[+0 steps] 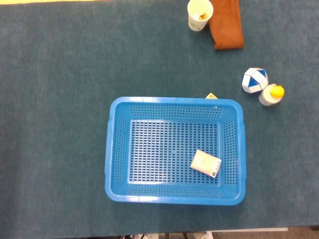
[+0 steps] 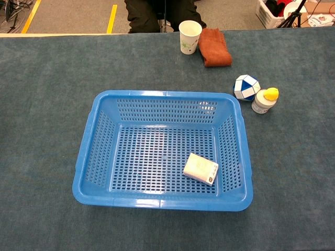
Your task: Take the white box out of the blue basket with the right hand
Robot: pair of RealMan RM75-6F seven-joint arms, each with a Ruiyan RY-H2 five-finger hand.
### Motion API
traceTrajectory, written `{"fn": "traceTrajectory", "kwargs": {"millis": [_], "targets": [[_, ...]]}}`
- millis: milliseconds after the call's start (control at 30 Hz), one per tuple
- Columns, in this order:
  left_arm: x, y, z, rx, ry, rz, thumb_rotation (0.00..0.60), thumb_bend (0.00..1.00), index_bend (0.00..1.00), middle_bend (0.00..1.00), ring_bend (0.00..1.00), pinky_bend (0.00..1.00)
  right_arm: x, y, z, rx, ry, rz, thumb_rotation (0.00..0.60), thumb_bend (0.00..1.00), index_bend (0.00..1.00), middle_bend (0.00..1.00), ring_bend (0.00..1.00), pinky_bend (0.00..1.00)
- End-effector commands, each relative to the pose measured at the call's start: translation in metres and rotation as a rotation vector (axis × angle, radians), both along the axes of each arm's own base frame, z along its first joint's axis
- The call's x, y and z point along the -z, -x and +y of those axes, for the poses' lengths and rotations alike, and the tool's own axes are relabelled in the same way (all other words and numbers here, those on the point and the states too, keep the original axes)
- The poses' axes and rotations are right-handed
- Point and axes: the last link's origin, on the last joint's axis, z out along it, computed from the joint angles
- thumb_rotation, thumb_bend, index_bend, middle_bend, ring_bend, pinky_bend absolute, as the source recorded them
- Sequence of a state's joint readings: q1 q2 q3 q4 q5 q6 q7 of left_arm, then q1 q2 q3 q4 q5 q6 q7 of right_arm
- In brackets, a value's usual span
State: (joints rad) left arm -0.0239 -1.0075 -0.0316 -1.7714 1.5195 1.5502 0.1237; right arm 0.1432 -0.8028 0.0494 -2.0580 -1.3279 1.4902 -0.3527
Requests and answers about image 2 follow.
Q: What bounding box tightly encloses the black cables and stand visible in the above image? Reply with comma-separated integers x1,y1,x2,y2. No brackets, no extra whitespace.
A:
0,0,34,33

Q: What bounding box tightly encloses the white round jar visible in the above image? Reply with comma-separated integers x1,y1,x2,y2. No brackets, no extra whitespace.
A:
251,89,277,115

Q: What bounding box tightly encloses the cardboard box with printed bag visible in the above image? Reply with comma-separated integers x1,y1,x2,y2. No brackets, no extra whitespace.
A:
300,2,335,28

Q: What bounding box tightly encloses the white plastic laundry basket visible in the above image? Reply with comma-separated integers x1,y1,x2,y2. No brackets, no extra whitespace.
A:
255,0,307,29

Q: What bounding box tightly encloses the person in black trousers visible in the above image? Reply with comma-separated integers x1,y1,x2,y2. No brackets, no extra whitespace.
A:
124,0,207,34

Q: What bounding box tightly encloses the white paper cup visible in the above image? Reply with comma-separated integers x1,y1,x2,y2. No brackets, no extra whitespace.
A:
178,20,203,55

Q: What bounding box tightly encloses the folded orange-brown cloth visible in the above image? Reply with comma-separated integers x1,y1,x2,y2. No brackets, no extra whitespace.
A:
198,28,233,68

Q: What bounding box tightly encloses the blue perforated plastic basket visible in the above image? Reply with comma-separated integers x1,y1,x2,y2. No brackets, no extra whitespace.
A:
72,90,254,212

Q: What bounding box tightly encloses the blue white snake cube ball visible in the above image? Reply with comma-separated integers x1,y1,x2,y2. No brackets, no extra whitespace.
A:
233,74,261,101

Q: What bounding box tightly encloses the black tripod stand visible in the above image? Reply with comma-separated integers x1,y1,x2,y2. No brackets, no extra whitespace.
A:
277,0,307,29

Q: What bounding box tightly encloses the blue-grey table cloth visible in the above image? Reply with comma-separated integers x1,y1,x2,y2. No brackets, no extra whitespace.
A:
0,26,335,251

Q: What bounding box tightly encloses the small pink and white box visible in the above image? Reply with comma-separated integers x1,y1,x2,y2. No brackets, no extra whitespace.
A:
182,152,219,186

